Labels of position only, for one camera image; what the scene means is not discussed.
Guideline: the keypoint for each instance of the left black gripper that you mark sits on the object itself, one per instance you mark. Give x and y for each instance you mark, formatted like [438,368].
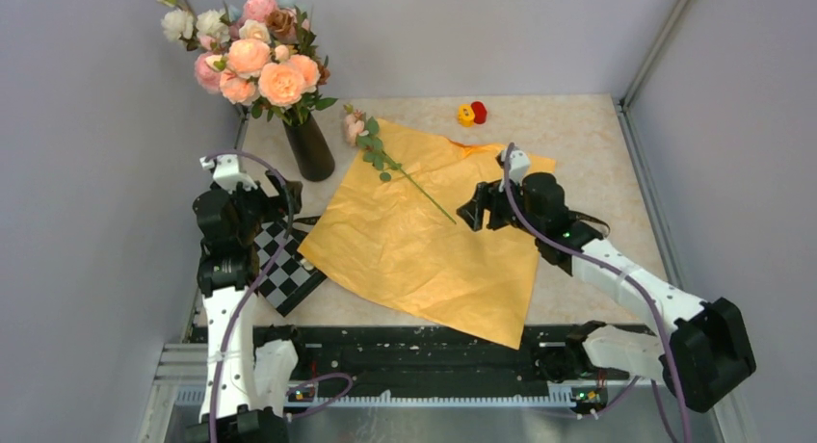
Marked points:
[276,204]

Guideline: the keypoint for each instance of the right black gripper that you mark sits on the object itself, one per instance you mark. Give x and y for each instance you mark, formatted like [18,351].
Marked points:
[487,197]

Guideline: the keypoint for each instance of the orange yellow wrapping paper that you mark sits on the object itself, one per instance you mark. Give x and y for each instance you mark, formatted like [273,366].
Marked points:
[400,243]

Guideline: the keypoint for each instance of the orange paper bouquet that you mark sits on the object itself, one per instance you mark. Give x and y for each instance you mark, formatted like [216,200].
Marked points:
[364,133]

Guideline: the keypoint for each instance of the black ribbon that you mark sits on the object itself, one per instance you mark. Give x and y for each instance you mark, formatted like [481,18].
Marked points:
[605,227]

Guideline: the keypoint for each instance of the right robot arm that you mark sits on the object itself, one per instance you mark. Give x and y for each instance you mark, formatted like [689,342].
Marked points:
[700,349]

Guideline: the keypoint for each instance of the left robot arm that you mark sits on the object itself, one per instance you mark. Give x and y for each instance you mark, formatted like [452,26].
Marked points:
[228,276]

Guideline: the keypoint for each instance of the black tapered vase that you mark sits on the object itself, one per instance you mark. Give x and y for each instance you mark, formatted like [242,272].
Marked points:
[310,149]

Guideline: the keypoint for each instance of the black white checkerboard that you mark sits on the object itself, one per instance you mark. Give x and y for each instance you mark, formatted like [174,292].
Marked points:
[287,283]

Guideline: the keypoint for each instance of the yellow toy flower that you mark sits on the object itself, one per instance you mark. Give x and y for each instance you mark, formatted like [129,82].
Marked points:
[465,115]

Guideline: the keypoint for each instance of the pink and white flower bunch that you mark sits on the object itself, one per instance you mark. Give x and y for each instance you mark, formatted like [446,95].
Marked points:
[262,56]

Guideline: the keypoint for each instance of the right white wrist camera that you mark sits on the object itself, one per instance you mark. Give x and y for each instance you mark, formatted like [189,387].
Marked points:
[515,164]

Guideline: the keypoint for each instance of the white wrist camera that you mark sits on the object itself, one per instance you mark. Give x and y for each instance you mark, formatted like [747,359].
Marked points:
[227,173]
[515,164]

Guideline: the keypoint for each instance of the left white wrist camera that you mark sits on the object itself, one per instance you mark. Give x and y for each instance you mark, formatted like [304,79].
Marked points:
[227,173]

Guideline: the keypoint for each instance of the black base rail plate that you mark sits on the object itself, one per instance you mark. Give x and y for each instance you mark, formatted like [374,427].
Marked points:
[428,362]

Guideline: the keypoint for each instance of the aluminium frame rail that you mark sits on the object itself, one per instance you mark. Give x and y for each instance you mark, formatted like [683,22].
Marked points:
[618,410]

